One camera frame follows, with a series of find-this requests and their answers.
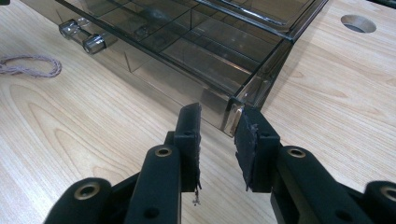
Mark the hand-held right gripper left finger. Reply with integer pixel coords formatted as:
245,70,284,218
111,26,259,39
164,102,204,194

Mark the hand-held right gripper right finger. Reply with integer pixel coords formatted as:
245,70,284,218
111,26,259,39
233,105,282,194

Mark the smoked clear drawer box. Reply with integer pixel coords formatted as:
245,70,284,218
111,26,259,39
195,0,331,43

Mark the braided rope loop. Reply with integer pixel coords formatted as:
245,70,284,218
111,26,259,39
0,54,63,79

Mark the round table cable hole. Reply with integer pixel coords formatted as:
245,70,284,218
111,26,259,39
340,14,377,35

